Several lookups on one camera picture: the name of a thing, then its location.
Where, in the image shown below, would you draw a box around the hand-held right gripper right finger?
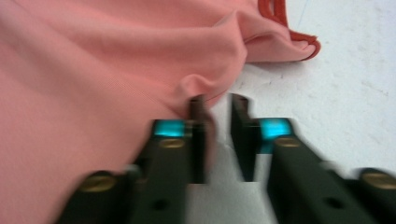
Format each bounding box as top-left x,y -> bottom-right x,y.
230,92 -> 375,224

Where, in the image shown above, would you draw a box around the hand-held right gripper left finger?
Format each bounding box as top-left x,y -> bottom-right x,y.
129,94 -> 217,224

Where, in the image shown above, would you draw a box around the pink tank top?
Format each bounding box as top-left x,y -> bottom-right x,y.
0,0 -> 321,224

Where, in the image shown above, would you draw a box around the white paper table cover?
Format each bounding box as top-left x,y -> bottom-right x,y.
186,0 -> 396,224

